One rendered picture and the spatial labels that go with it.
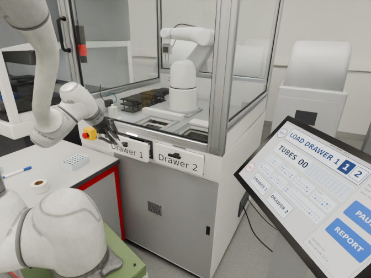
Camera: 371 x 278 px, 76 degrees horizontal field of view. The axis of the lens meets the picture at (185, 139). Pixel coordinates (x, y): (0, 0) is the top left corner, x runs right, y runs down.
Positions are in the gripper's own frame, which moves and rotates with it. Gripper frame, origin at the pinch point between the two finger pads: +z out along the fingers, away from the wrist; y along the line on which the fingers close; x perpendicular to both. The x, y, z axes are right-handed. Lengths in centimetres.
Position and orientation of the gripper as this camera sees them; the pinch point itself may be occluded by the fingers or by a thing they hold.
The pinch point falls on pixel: (117, 142)
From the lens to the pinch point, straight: 132.4
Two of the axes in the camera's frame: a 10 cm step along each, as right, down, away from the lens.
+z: 2.6, 5.5, 7.9
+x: -8.7, -2.2, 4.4
